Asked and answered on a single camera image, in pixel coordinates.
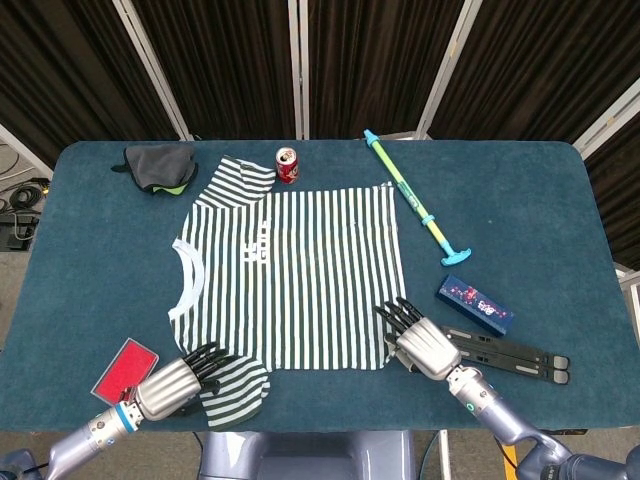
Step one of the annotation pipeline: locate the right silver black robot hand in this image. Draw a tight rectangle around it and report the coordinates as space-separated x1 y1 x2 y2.
373 297 462 381

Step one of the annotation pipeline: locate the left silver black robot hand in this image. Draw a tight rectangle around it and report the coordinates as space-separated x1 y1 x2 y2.
133 342 229 421

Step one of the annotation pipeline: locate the green white striped T-shirt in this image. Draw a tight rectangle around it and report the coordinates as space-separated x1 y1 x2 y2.
167 154 407 430

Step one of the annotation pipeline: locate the red rectangular card case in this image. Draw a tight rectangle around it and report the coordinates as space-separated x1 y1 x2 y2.
90 337 160 405

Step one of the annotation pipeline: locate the dark blue printed box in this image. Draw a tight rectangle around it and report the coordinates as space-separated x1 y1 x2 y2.
435 273 515 337

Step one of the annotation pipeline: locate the black folding stand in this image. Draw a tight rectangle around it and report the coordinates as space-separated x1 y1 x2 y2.
439 323 571 386

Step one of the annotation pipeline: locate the white table leg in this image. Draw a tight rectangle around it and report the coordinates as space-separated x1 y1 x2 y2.
437 429 453 480

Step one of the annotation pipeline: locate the grey robot torso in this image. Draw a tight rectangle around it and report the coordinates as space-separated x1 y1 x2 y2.
197 430 416 480

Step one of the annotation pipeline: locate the teal yellow toy stick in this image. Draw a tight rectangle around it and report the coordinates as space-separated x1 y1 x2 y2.
362 128 474 267

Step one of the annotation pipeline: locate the white metal rack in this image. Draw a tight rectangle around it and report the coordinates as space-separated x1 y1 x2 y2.
613 267 640 321

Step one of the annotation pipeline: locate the black floor power box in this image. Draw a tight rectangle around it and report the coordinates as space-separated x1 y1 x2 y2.
0 212 41 251

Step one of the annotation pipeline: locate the grey cloth with green lining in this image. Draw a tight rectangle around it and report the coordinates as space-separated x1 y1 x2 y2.
110 143 200 197

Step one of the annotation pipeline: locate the red soda can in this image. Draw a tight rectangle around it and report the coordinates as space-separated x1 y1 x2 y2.
274 146 301 185

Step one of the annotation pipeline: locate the white framed dark partition panel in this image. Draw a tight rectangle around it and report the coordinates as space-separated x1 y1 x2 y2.
0 0 194 169
298 0 485 142
112 0 304 142
0 122 55 181
572 92 640 271
417 0 640 151

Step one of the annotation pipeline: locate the black coiled floor cable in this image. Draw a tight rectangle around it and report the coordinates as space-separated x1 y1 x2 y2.
7 180 49 211

